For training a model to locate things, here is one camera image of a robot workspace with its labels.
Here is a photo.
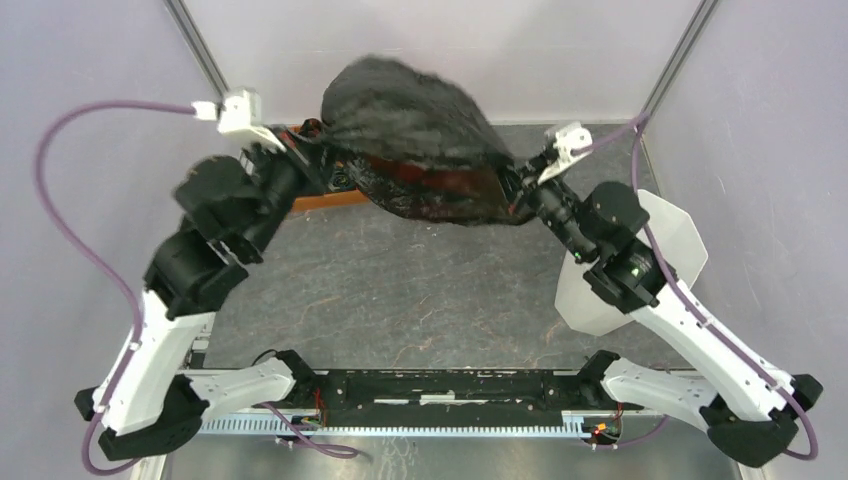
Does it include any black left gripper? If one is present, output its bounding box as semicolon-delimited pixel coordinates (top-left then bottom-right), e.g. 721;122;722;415
250;123;354;254

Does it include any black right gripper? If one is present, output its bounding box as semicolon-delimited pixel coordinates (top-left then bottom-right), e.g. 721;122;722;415
485;148;590;259

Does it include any black plastic trash bag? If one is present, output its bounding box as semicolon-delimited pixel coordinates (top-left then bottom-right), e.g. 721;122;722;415
319;55;535;226

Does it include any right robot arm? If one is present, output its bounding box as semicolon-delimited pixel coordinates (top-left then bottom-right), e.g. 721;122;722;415
500;158;823;468

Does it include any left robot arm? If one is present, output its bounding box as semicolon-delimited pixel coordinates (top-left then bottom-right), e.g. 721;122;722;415
75;130;336;461

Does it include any white plastic trash bin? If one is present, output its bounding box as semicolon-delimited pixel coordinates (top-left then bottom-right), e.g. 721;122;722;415
554;181;708;336

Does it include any black bag roll left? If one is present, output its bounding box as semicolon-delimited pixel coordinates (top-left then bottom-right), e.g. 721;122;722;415
293;118;325;144

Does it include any wooden compartment tray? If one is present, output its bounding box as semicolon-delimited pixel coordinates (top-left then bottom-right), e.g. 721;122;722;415
291;161;369;214

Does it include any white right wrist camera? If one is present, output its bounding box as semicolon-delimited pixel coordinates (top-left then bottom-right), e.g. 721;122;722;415
537;122;593;185

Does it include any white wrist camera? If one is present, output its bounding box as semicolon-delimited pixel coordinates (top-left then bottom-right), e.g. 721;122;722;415
537;122;593;185
191;87;287;153

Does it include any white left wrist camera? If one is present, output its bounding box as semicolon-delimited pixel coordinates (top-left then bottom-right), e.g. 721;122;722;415
191;87;287;153

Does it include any left aluminium corner post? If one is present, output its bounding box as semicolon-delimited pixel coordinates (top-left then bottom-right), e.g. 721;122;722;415
163;0;229;97

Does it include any aluminium corner post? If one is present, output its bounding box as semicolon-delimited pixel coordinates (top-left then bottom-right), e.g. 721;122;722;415
163;0;229;97
642;0;720;119

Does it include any white slotted cable duct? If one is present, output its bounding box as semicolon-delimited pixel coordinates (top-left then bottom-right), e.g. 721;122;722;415
199;411;610;440

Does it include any right aluminium corner post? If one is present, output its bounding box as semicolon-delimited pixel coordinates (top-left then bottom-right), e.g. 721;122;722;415
642;0;720;119

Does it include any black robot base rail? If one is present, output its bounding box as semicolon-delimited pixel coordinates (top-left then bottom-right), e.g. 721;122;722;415
272;350;619;427

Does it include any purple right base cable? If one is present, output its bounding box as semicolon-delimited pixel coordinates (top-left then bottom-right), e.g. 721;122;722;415
592;402;674;452

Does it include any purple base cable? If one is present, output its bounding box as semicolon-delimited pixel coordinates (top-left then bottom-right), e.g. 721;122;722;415
592;402;674;452
261;402;362;461

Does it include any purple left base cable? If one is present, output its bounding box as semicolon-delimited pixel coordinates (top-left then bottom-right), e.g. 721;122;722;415
261;402;362;461

